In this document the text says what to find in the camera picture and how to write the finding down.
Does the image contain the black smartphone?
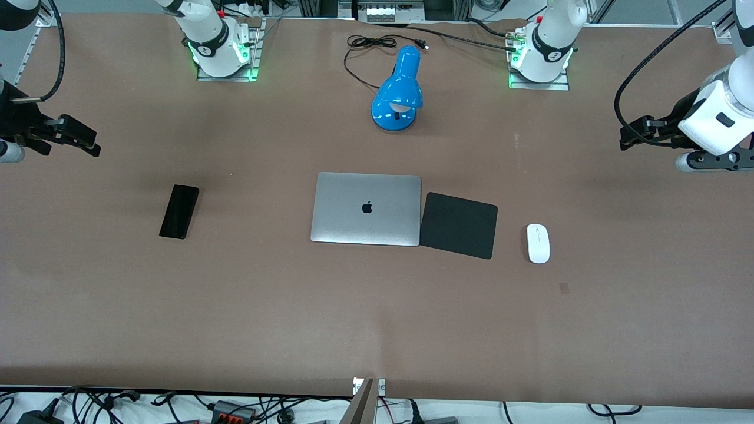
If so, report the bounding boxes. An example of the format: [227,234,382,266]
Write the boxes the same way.
[159,184,200,240]

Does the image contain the white computer mouse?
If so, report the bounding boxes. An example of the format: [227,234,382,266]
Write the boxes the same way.
[527,223,551,264]

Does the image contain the black mouse pad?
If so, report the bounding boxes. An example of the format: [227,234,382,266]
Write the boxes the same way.
[419,192,498,260]

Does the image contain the blue desk lamp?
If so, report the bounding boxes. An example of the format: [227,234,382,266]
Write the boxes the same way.
[371,45,424,132]

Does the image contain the black power adapter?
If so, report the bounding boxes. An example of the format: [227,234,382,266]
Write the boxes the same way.
[18,408,64,424]

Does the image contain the white box with sockets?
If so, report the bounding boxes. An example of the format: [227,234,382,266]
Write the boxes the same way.
[365,2,423,23]

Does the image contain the silver laptop with logo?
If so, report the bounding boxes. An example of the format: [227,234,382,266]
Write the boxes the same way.
[310,172,422,247]

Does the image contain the brown table cover mat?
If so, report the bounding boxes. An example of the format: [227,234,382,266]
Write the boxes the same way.
[0,13,754,408]

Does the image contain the grey connector with orange levers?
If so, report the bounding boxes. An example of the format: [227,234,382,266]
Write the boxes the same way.
[211,400,257,423]

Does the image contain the wooden strip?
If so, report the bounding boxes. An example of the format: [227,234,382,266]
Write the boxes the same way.
[342,378,375,424]

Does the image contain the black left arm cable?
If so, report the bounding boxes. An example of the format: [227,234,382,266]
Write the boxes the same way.
[614,0,729,147]

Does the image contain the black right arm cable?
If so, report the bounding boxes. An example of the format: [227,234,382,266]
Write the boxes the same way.
[12,0,66,104]

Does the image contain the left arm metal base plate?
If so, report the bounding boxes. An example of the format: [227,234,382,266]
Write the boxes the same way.
[508,26,570,91]

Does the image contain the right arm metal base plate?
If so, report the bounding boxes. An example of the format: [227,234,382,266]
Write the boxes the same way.
[196,18,260,82]

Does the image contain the black cable to arm base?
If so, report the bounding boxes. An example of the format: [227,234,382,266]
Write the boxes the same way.
[377,22,519,52]

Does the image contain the tangled black cables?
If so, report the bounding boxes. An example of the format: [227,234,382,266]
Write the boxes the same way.
[0,386,354,424]

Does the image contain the black lamp power cord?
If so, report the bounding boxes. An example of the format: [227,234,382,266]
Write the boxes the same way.
[343,34,429,90]

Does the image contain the small metal bracket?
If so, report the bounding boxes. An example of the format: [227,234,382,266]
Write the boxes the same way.
[352,377,386,396]

